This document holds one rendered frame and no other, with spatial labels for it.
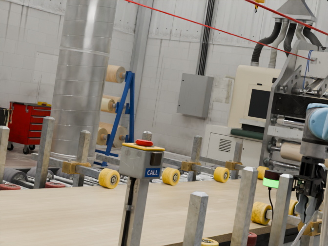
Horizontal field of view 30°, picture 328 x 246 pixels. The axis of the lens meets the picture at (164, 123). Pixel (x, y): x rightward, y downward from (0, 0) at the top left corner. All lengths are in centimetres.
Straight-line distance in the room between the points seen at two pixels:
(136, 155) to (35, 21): 963
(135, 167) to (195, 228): 32
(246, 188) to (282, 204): 26
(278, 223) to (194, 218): 50
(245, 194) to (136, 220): 50
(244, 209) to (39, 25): 939
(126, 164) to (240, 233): 56
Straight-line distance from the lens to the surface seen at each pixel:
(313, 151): 195
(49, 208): 210
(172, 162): 355
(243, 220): 180
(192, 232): 159
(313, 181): 194
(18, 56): 1070
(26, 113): 999
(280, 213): 202
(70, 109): 576
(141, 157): 133
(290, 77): 473
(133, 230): 138
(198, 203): 158
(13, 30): 1059
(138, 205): 137
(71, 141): 578
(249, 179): 178
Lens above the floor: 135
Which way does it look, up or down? 3 degrees down
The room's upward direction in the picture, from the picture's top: 9 degrees clockwise
